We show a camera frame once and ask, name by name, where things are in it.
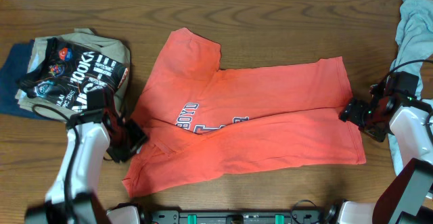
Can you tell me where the red printed t-shirt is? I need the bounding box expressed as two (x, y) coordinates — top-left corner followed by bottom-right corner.
(123, 28), (366, 198)

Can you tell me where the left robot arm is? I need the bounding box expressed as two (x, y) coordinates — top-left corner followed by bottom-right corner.
(24, 108), (152, 223)

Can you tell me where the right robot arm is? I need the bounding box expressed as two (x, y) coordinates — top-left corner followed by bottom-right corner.
(334, 93), (432, 223)

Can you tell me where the beige folded garment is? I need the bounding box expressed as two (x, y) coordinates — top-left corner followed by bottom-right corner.
(15, 28), (131, 117)

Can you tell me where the grey t-shirt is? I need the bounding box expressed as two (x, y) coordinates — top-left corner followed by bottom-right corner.
(388, 0), (432, 175)

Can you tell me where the black printed folded shirt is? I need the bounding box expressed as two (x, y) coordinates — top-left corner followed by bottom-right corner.
(17, 37), (130, 113)

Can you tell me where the navy folded garment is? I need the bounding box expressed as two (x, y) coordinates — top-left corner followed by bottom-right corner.
(0, 40), (45, 120)

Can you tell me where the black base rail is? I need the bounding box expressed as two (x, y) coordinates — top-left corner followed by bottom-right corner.
(145, 200), (340, 224)

